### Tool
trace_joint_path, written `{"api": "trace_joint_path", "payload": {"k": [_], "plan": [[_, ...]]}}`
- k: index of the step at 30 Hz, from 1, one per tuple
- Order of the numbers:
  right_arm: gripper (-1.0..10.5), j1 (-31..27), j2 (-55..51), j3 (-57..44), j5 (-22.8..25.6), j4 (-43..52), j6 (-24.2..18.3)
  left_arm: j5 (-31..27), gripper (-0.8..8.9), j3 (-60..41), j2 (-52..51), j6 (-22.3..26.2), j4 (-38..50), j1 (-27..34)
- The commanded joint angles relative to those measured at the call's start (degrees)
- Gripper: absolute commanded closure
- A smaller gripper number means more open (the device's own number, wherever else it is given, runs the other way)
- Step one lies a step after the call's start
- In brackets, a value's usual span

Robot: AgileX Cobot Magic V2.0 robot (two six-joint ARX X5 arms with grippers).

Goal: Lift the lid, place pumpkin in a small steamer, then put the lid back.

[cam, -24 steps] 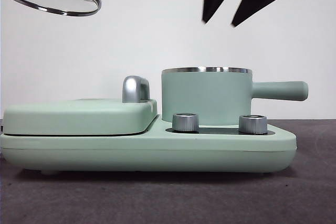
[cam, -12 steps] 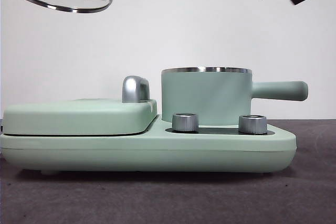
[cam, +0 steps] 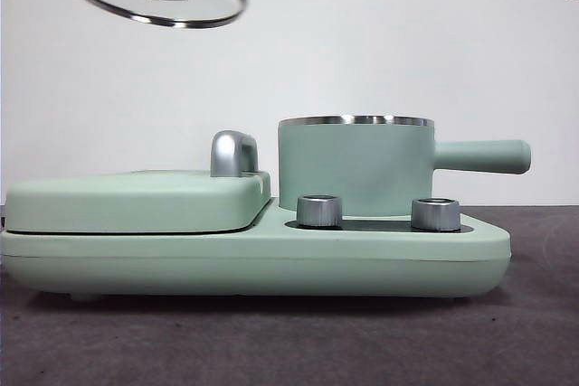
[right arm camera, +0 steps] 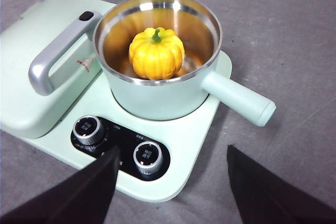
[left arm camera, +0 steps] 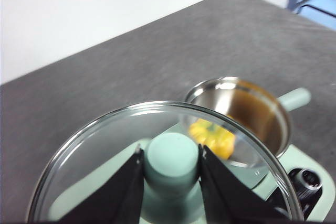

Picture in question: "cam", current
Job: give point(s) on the silver control knob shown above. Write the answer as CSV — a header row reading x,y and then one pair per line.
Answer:
x,y
435,215
319,212

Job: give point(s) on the mint green breakfast machine base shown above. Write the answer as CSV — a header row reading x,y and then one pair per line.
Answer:
x,y
316,264

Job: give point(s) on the mint green grill cover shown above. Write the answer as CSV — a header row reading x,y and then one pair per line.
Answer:
x,y
135,205

